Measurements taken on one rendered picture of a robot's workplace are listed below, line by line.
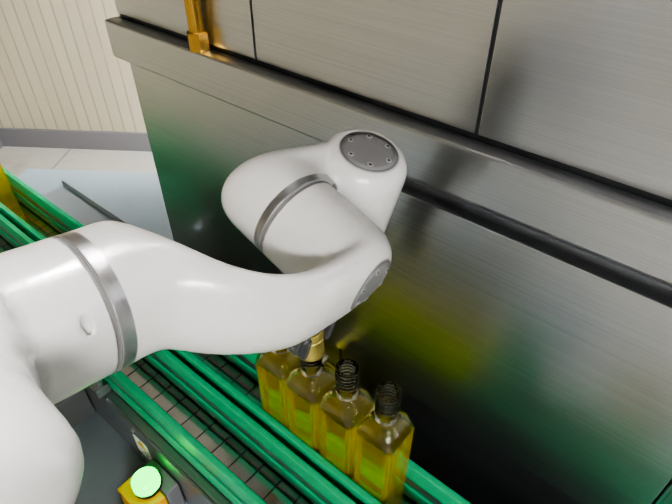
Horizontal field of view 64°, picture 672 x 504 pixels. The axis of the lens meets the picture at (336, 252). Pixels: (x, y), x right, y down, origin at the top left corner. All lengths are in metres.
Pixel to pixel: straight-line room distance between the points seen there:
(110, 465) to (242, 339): 0.79
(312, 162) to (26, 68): 3.30
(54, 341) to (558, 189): 0.42
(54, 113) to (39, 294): 3.46
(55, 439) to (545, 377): 0.53
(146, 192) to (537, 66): 1.38
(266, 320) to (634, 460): 0.49
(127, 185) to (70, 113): 1.92
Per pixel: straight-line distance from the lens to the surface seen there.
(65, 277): 0.30
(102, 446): 1.14
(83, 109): 3.63
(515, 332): 0.64
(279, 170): 0.41
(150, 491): 0.96
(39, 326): 0.29
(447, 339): 0.71
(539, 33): 0.52
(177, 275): 0.31
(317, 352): 0.67
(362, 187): 0.43
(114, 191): 1.78
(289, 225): 0.38
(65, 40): 3.48
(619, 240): 0.54
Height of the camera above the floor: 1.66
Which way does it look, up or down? 40 degrees down
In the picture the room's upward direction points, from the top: straight up
